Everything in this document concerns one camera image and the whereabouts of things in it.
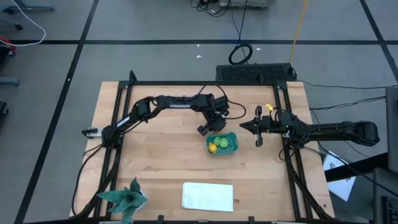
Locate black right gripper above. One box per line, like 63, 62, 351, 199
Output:
239, 105, 278, 148

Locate red cart part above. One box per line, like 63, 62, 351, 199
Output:
0, 35, 17, 57

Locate yellow floor cable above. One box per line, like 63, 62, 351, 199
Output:
289, 0, 310, 64

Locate black metal table frame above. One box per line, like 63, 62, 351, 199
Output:
70, 70, 335, 224

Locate thin black floor cable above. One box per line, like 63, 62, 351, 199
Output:
309, 96, 386, 111
300, 80, 398, 91

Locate black keyboard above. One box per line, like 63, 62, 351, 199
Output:
381, 195, 398, 224

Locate teal plastic container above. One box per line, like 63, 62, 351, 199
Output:
206, 131, 239, 156

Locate grey desk foot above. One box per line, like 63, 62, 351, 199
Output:
0, 0, 56, 14
0, 77, 21, 87

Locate white floor cable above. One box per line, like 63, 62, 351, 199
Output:
0, 0, 47, 47

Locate green plant in white pot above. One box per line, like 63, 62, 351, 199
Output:
96, 176, 149, 224

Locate black coiled floor cable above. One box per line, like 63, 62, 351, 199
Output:
228, 0, 254, 66

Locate white paper sheets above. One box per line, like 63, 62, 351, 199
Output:
322, 150, 358, 202

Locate black cable bundle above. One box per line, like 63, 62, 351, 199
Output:
189, 0, 231, 18

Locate grey equipment base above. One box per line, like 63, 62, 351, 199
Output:
218, 0, 277, 9

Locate white folded cloth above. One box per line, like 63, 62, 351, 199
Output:
181, 182, 234, 213

